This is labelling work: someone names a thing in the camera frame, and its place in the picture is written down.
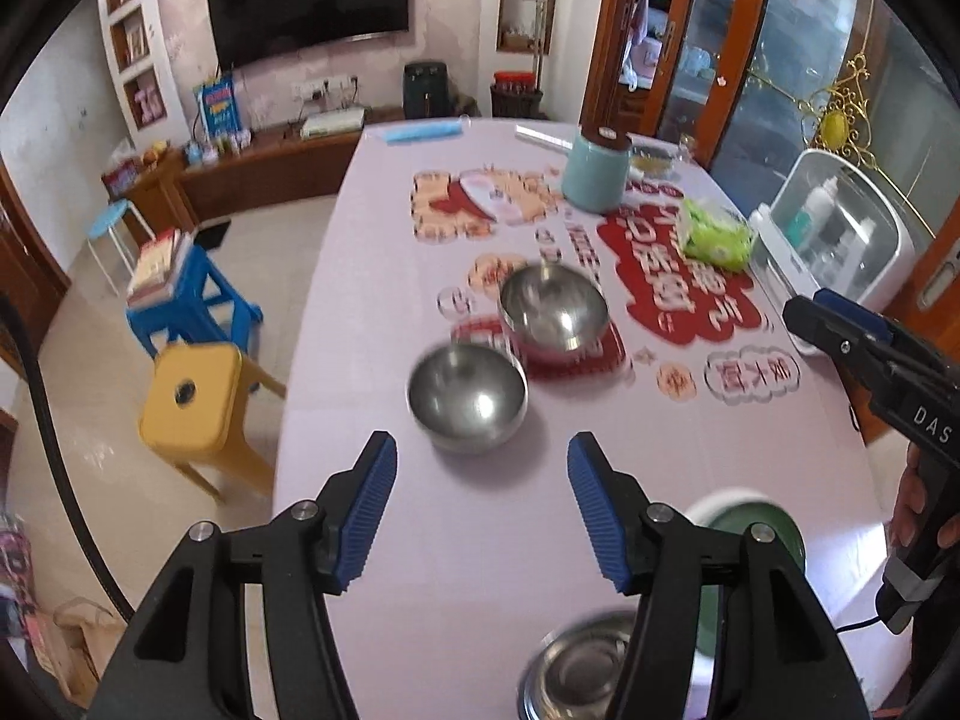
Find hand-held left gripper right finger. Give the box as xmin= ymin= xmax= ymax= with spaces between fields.
xmin=566 ymin=431 xmax=875 ymax=720

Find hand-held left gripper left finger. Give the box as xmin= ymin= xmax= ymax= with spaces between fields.
xmin=90 ymin=431 xmax=398 ymax=720

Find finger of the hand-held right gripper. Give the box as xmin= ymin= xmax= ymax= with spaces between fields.
xmin=782 ymin=296 xmax=895 ymax=377
xmin=814 ymin=288 xmax=938 ymax=350

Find green bowl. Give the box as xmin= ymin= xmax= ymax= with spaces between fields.
xmin=685 ymin=490 xmax=803 ymax=691

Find small steel bowl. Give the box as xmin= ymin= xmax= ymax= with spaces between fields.
xmin=405 ymin=343 xmax=530 ymax=456

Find large steel bowl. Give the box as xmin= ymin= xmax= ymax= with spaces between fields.
xmin=516 ymin=610 xmax=642 ymax=720

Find green plate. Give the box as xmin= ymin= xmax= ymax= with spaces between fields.
xmin=694 ymin=502 xmax=809 ymax=676

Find red steel bowl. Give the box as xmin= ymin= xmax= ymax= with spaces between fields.
xmin=497 ymin=262 xmax=612 ymax=368

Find person's right hand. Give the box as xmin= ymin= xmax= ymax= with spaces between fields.
xmin=889 ymin=442 xmax=942 ymax=550

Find white sterilizer box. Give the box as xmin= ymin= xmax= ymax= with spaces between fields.
xmin=750 ymin=148 xmax=935 ymax=357

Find white teal bottle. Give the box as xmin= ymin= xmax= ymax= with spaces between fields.
xmin=784 ymin=176 xmax=842 ymax=257

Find green tissue packet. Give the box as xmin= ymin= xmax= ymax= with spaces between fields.
xmin=677 ymin=199 xmax=757 ymax=271

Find gold ornate decoration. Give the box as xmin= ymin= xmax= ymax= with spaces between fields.
xmin=795 ymin=52 xmax=880 ymax=166

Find yellow plastic stool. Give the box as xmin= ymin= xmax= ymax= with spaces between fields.
xmin=137 ymin=341 xmax=287 ymax=503

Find pink printed tablecloth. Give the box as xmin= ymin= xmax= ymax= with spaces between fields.
xmin=271 ymin=116 xmax=893 ymax=720

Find blue plastic stool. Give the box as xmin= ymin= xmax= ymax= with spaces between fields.
xmin=125 ymin=244 xmax=263 ymax=395

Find teal canister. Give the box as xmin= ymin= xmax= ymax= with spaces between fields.
xmin=562 ymin=127 xmax=632 ymax=215

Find beige paper bag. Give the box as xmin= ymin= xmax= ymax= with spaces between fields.
xmin=51 ymin=598 xmax=130 ymax=700

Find stack of books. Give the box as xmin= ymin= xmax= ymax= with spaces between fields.
xmin=126 ymin=229 xmax=197 ymax=308

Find wooden glass door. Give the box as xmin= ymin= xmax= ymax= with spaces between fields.
xmin=581 ymin=0 xmax=777 ymax=173

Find wooden television cabinet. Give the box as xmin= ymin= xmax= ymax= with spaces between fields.
xmin=135 ymin=101 xmax=481 ymax=241

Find blue flat packet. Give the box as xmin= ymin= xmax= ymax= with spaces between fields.
xmin=382 ymin=122 xmax=460 ymax=145

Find round blue stool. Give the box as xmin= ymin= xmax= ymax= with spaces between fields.
xmin=85 ymin=201 xmax=155 ymax=297

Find white set-top box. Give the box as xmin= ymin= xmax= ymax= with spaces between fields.
xmin=300 ymin=109 xmax=366 ymax=140

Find black basket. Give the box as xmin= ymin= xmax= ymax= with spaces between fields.
xmin=491 ymin=71 xmax=542 ymax=119

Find red tissue box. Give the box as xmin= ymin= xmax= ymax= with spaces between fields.
xmin=101 ymin=157 xmax=147 ymax=200

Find dark air fryer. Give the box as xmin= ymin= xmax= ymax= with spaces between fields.
xmin=403 ymin=62 xmax=451 ymax=119

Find colourful blue box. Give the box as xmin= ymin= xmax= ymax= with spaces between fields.
xmin=193 ymin=77 xmax=242 ymax=137

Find black television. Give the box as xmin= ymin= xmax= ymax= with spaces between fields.
xmin=206 ymin=0 xmax=412 ymax=70

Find black cable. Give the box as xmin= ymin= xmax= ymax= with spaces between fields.
xmin=0 ymin=292 xmax=132 ymax=635
xmin=835 ymin=611 xmax=901 ymax=637

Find wooden framed wall niche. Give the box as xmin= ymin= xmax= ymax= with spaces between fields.
xmin=497 ymin=0 xmax=561 ymax=55

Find white wall niche shelves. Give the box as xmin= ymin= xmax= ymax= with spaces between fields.
xmin=97 ymin=0 xmax=170 ymax=134

